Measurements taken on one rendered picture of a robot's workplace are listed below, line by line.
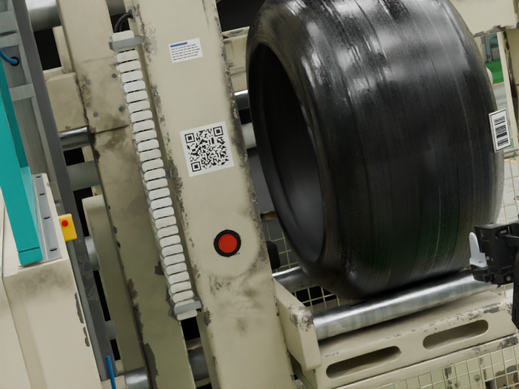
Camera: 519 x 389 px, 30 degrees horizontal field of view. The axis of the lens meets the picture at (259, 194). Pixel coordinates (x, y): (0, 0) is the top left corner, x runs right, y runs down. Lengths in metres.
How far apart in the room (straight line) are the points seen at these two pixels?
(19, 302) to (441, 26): 0.90
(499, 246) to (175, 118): 0.55
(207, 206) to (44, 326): 0.78
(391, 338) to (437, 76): 0.43
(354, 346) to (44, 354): 0.84
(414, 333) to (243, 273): 0.30
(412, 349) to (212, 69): 0.56
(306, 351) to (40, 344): 0.78
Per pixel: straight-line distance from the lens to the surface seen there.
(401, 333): 1.61
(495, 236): 1.33
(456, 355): 1.66
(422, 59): 1.48
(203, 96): 1.55
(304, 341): 1.54
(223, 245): 1.58
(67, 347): 0.83
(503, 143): 1.53
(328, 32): 1.49
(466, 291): 1.67
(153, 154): 1.56
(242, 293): 1.62
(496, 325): 1.68
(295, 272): 1.86
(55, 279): 0.81
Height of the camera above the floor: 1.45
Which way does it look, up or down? 12 degrees down
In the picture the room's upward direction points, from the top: 12 degrees counter-clockwise
